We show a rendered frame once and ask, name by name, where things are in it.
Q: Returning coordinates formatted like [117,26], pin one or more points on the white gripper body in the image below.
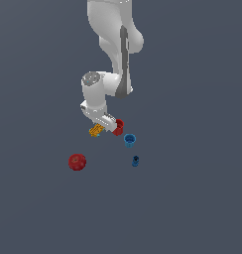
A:
[95,115]

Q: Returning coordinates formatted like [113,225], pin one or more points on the red cup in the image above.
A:
[119,127]

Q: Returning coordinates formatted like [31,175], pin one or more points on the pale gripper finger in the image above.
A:
[110,129]
[98,125]

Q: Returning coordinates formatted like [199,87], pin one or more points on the small dark blue object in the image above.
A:
[135,161]

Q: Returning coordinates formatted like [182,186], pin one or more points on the light blue cup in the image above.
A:
[129,140]

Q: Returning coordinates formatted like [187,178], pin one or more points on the red round apple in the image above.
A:
[77,162]

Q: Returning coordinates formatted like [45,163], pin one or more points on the orange yellow toy object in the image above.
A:
[95,130]

